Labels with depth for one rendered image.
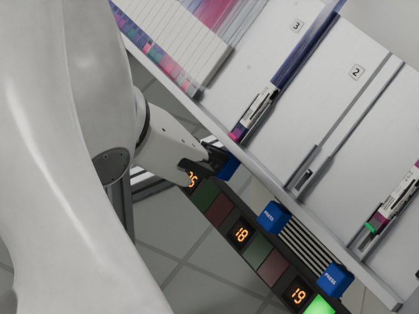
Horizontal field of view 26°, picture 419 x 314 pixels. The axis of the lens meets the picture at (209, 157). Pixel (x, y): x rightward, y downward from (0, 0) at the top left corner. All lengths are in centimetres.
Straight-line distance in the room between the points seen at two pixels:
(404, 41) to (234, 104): 43
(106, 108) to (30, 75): 37
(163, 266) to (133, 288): 152
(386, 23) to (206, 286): 68
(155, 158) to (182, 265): 97
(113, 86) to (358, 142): 32
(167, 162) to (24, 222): 58
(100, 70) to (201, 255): 118
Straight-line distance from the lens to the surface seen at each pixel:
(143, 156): 95
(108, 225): 41
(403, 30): 149
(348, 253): 95
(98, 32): 78
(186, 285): 187
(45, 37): 44
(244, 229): 107
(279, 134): 106
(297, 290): 101
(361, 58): 103
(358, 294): 164
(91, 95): 78
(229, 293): 186
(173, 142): 96
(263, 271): 104
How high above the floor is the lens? 143
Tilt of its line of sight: 42 degrees down
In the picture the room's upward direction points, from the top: straight up
